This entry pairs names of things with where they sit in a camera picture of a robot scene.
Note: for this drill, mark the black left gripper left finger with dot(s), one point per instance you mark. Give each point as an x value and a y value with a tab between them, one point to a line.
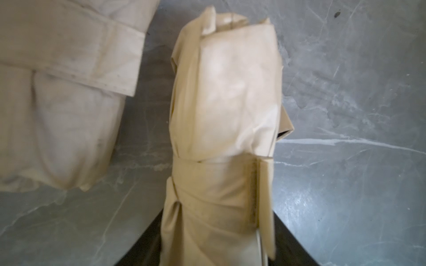
146	250

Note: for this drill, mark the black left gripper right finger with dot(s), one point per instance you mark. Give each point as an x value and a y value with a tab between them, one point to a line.
289	252

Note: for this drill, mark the tan umbrella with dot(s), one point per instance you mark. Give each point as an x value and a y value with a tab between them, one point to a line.
226	116

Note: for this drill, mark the cream folded umbrella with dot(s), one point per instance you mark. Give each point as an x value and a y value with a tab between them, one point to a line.
67	68

